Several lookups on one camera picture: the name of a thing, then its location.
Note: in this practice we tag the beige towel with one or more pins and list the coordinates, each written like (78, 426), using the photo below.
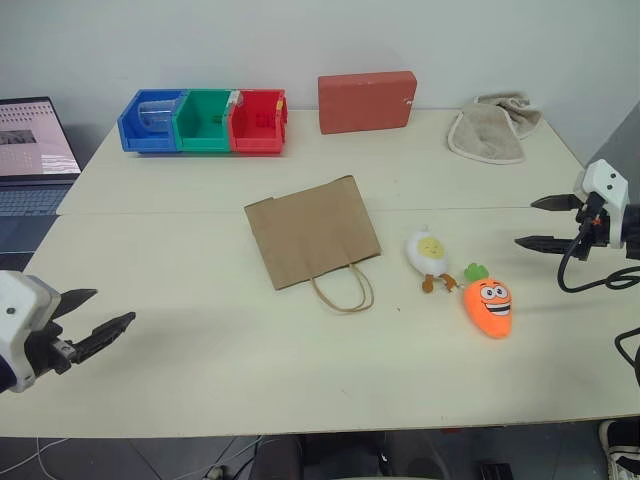
(487, 132)

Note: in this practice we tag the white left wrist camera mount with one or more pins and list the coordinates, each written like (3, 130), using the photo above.
(20, 320)

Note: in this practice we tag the green plastic bin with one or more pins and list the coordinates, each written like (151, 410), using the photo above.
(202, 125)

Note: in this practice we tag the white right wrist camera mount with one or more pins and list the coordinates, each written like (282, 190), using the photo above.
(607, 182)

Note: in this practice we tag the clear plastic cup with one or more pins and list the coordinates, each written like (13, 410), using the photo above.
(155, 114)

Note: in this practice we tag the egg plush toy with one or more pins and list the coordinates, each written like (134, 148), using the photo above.
(427, 252)

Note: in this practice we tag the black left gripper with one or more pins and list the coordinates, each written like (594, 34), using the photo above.
(47, 347)

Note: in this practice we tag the brown paper bag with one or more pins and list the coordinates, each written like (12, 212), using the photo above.
(310, 235)

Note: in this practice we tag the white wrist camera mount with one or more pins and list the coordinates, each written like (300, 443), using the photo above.
(607, 182)
(20, 320)

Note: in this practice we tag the blue plastic bin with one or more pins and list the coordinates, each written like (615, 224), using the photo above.
(147, 127)

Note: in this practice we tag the red brick block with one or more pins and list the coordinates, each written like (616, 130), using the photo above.
(365, 102)

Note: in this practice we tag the open laptop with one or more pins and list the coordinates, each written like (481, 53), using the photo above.
(30, 145)

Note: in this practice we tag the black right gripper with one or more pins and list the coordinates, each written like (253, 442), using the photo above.
(596, 230)

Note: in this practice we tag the black and white shoe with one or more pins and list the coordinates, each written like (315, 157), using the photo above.
(620, 450)

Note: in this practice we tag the orange carrot plush toy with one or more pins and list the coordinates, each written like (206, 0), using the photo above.
(490, 305)

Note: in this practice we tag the grey partition panel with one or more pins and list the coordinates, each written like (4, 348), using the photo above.
(617, 140)

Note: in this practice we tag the red plastic bin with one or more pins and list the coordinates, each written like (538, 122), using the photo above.
(255, 125)

